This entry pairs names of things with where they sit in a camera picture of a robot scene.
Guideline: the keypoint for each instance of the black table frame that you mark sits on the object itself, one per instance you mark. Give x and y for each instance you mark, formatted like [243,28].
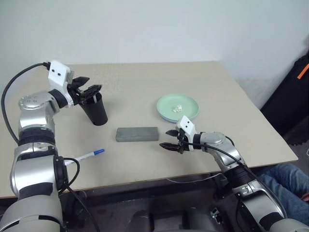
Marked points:
[144,191]

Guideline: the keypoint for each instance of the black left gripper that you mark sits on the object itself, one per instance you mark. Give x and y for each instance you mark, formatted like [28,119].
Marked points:
[76,95]

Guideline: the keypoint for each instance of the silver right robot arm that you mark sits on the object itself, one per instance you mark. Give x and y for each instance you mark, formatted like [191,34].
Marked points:
[217,140]

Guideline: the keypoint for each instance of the small metal bracket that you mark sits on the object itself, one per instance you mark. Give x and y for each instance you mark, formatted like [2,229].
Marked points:
[216,215]

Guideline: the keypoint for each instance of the person's hand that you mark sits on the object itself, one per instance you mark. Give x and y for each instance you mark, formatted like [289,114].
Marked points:
[305,196]

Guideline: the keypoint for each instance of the green plastic plate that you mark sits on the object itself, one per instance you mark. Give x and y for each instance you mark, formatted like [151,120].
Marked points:
[169,106]

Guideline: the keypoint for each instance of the black plastic cup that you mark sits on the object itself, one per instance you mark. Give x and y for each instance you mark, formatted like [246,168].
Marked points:
[97,113]

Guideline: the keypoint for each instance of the white paper ball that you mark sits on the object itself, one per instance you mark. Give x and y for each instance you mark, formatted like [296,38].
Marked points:
[177,108]

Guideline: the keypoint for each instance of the grey glasses case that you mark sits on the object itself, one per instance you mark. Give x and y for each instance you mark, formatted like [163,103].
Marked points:
[136,134]

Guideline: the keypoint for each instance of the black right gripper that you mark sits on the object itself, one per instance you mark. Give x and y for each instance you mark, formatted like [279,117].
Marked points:
[183,142]

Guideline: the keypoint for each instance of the black bag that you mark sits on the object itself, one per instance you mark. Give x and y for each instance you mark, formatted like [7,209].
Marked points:
[289,101]

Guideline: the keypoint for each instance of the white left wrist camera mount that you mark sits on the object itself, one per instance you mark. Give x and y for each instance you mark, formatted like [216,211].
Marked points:
[58,72]

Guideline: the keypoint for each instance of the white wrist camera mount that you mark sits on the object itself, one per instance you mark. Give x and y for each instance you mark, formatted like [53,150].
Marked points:
[187,125]
[58,72]

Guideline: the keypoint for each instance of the white pen with blue cap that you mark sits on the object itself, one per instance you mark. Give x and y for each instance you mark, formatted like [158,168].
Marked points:
[96,152]

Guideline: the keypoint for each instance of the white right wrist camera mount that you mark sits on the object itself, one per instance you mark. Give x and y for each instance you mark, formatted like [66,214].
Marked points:
[187,125]

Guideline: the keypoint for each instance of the blue plastic plate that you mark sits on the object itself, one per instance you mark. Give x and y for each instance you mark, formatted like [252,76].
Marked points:
[169,120]

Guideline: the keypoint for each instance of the dark rounded shape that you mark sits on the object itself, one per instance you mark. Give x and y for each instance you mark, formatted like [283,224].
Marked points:
[141,222]

